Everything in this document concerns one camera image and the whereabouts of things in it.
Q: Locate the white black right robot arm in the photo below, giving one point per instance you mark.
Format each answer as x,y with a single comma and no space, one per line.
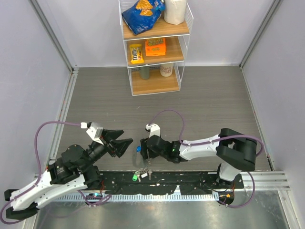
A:
237,151

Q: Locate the orange candy box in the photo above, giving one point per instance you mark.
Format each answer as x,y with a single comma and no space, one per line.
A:
155,47

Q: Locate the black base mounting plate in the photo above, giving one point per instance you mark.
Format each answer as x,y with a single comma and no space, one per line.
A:
163,183

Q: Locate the blue chips bag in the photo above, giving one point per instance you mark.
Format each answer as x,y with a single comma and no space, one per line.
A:
143,15

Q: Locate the white slotted cable duct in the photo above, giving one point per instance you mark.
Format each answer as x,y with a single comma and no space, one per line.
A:
176,196

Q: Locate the key with blue tag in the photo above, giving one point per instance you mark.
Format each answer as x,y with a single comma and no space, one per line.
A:
138,149

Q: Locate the key with green tag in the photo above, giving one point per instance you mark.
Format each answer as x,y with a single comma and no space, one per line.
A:
135,177

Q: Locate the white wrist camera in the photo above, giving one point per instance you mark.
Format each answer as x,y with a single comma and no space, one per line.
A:
93,130
153,129

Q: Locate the white paper towel roll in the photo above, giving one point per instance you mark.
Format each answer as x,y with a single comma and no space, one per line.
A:
174,11

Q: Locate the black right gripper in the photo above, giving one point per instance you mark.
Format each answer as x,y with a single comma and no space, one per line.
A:
144,149

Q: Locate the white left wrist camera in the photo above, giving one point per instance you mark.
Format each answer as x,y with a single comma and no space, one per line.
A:
93,130

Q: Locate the yellow candy bag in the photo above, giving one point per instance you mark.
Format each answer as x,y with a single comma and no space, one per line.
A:
136,54

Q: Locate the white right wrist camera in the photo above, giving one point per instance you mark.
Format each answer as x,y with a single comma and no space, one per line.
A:
153,129

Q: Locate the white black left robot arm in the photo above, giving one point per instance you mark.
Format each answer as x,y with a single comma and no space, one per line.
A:
75,170

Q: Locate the white printed cup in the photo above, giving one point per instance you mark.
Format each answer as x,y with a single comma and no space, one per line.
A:
166,69

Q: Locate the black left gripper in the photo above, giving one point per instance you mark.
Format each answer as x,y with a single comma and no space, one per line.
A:
120,146

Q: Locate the white wire shelf unit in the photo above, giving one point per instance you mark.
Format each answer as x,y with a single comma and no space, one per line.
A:
155,59

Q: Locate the metal key organizer with rings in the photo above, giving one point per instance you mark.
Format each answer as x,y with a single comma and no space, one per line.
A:
142,167

